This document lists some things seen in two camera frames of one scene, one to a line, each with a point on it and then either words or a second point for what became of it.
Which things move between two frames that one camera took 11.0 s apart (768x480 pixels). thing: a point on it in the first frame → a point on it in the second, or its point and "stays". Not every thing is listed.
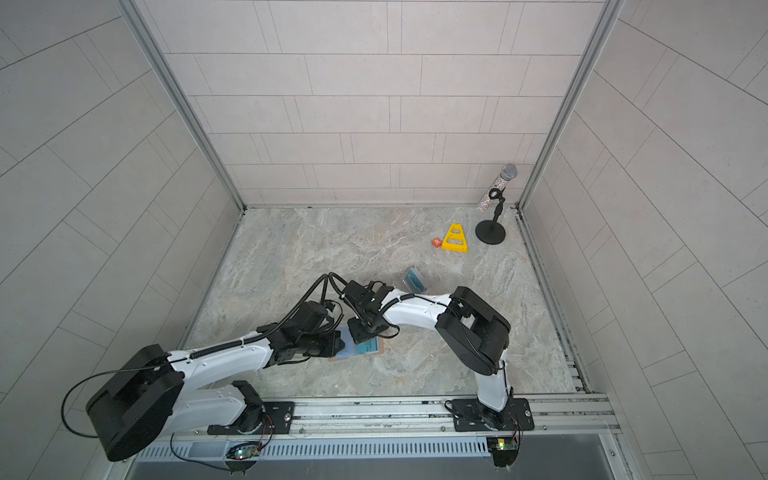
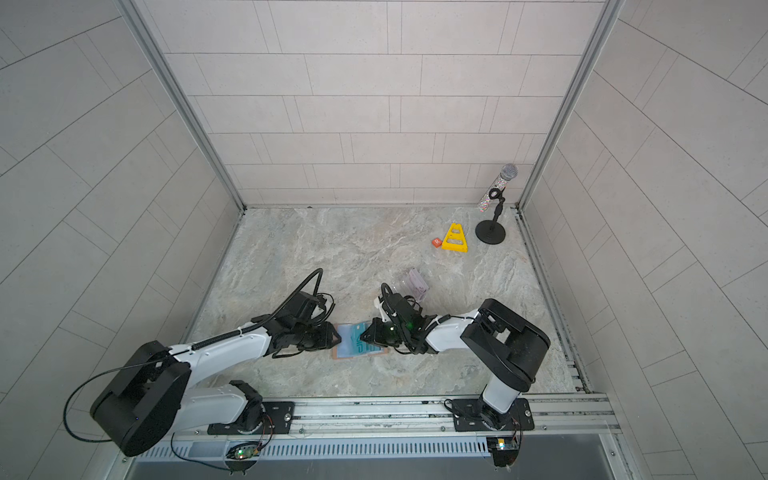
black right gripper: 357,336 → 375,330
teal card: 416,280 → 359,346
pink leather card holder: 351,349 stays
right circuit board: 504,450 stays
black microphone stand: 492,232 stays
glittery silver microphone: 508,172 stays
